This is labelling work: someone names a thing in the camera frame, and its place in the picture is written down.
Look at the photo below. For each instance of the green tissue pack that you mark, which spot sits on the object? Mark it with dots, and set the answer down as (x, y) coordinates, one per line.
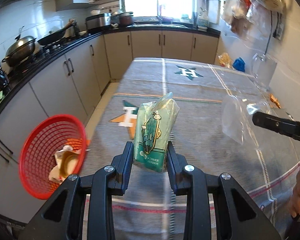
(154, 124)

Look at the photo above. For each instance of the silver rice cooker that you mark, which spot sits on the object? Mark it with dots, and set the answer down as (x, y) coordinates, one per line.
(97, 23)

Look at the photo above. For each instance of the black frying pan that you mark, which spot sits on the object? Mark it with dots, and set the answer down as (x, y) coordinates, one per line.
(55, 36)

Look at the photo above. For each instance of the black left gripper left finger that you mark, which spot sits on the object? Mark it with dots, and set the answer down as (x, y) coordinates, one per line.
(111, 180)

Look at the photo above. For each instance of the grey patterned tablecloth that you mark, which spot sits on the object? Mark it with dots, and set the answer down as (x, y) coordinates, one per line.
(267, 175)

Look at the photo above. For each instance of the white red paper bag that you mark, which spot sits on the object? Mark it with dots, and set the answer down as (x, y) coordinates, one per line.
(63, 164)

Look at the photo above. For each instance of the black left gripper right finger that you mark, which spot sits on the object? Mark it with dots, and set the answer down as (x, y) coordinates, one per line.
(188, 180)

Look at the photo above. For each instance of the orange peel pieces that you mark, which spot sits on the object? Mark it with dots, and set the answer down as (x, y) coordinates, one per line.
(274, 100)

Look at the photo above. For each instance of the hanging plastic bags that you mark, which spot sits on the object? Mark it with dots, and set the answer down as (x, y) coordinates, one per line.
(252, 19)

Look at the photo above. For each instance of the clear glass pitcher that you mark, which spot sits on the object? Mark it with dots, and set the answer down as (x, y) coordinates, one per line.
(262, 69)

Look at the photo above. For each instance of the blue plastic bag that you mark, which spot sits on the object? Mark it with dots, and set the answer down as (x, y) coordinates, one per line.
(239, 65)

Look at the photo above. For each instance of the dark cooking pot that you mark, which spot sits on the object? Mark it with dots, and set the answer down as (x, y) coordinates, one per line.
(126, 19)

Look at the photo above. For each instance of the red plastic mesh basket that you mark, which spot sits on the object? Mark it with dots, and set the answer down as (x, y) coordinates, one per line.
(37, 156)

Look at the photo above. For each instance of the orange cardboard box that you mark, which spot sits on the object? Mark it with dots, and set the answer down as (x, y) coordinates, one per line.
(73, 145)

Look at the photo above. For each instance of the yellow plastic bag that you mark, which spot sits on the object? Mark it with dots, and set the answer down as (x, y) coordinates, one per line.
(225, 60)

